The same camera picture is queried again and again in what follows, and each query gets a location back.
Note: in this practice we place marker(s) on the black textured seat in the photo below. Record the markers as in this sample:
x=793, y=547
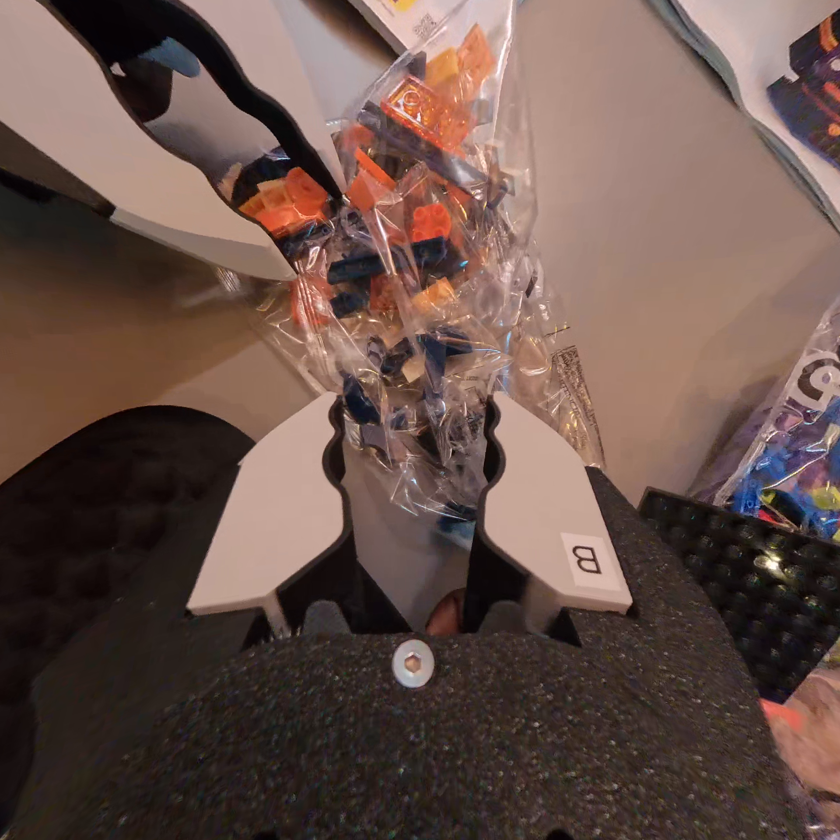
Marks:
x=79, y=525

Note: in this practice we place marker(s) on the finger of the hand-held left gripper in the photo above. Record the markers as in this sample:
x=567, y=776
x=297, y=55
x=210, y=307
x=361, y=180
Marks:
x=65, y=118
x=249, y=59

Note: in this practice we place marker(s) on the instruction booklet with controller picture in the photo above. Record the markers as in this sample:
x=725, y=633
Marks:
x=387, y=16

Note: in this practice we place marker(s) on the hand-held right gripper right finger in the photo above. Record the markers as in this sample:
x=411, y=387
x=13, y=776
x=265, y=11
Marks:
x=544, y=499

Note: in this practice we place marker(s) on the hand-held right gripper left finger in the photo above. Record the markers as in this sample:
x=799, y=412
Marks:
x=275, y=518

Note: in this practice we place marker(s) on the instruction booklet with dark model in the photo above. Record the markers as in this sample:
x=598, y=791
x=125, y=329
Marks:
x=741, y=39

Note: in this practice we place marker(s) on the black studded baseplate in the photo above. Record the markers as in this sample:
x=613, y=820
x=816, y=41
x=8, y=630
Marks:
x=754, y=590

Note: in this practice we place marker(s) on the clear bag of blue bricks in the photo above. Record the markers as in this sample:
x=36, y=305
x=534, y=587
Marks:
x=787, y=459

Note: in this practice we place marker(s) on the pinkish plastic bag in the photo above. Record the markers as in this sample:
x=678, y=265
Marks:
x=814, y=735

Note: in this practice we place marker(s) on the clear bag of orange bricks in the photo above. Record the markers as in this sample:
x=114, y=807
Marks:
x=420, y=275

